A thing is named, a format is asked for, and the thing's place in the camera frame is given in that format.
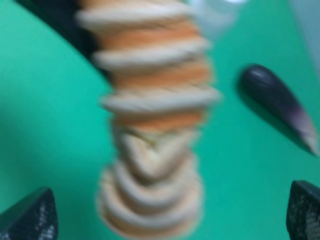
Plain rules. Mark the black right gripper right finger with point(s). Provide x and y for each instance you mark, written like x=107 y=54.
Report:
x=303 y=211

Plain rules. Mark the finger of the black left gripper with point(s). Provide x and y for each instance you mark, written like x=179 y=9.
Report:
x=60 y=15

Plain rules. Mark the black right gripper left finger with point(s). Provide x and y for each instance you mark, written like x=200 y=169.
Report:
x=34 y=217

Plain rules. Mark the orange spiral bread roll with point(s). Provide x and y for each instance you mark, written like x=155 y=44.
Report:
x=155 y=57

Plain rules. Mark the green tablecloth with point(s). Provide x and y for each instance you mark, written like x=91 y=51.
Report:
x=54 y=133

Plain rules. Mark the purple eggplant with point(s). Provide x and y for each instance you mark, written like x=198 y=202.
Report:
x=269 y=97

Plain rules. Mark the white plastic bottle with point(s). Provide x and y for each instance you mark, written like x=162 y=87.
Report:
x=214 y=17

